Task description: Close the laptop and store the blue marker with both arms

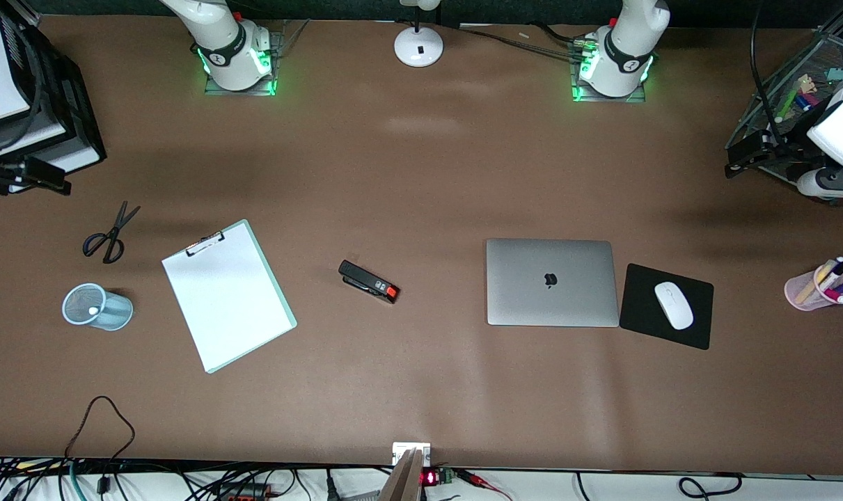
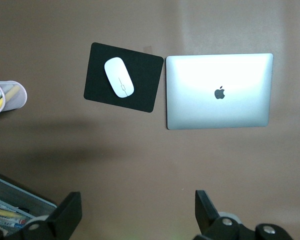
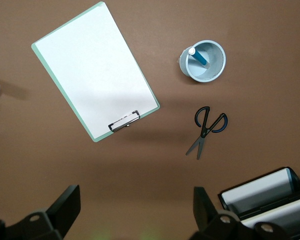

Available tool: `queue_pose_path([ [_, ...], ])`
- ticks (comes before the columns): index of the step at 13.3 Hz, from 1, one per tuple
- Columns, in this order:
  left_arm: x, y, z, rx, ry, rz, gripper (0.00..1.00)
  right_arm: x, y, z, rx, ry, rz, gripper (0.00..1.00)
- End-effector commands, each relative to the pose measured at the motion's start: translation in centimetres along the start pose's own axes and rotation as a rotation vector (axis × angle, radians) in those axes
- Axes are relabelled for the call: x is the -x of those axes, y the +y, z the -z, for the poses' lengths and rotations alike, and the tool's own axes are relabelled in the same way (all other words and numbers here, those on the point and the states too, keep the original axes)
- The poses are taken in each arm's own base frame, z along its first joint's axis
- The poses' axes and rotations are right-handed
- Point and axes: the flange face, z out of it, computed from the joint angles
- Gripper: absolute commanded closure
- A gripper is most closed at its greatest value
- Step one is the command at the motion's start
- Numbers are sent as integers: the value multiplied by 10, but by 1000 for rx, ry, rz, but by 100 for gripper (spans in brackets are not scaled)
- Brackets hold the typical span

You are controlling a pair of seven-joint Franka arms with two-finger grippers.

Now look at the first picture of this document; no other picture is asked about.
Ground blue mesh pen cup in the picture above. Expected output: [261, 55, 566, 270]
[62, 283, 134, 332]

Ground clear acrylic plate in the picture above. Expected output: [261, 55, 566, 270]
[274, 19, 310, 60]

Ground yellow pen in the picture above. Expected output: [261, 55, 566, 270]
[796, 263, 837, 305]

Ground black stapler with red end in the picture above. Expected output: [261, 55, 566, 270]
[338, 260, 400, 305]

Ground white computer mouse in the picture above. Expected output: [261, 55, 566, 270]
[654, 281, 695, 331]

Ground mint green clipboard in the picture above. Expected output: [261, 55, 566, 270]
[161, 219, 298, 374]

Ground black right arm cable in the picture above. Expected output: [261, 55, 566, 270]
[0, 19, 47, 152]

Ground black coiled cable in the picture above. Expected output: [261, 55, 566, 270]
[677, 473, 743, 500]

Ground red wire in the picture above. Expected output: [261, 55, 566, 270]
[456, 469, 514, 501]

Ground grey mesh desk organizer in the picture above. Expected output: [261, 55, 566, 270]
[725, 26, 843, 204]

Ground silver laptop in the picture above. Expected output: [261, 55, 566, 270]
[486, 238, 620, 328]

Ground white lamp base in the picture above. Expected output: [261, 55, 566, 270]
[394, 0, 444, 68]

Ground pink mesh pen cup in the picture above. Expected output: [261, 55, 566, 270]
[785, 263, 843, 312]

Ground green pen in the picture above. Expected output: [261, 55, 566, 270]
[775, 82, 810, 124]

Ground black stacked letter tray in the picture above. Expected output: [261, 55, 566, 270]
[0, 13, 107, 179]

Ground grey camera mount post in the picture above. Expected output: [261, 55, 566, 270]
[378, 449, 423, 501]

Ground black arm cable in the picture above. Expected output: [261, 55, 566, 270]
[748, 0, 785, 145]
[0, 19, 47, 152]

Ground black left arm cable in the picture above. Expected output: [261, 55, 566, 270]
[748, 0, 785, 145]

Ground black looped cable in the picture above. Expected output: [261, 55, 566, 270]
[65, 395, 136, 496]

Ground black mouse pad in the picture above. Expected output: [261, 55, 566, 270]
[619, 263, 715, 351]

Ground white paper sheet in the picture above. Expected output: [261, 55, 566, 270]
[161, 224, 293, 372]

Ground black scissors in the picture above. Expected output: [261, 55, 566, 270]
[82, 201, 142, 264]

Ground white box at table edge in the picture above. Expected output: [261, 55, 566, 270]
[392, 443, 432, 467]

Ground black cable bundle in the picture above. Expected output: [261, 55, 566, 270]
[456, 23, 590, 63]

